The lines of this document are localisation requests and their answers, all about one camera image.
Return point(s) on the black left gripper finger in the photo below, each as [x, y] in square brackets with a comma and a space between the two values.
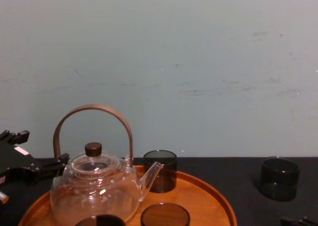
[53, 165]
[17, 136]

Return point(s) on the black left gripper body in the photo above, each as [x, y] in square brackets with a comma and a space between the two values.
[12, 161]

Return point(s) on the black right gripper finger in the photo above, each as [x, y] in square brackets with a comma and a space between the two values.
[292, 222]

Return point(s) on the round wooden tray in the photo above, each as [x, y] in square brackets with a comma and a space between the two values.
[198, 198]

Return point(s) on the smoked glass cup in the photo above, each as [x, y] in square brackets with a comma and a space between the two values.
[99, 221]
[164, 180]
[279, 181]
[165, 216]

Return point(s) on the glass teapot lid brown knob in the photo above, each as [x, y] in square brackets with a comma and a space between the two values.
[93, 149]

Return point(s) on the black table cloth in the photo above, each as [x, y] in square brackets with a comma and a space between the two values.
[236, 176]

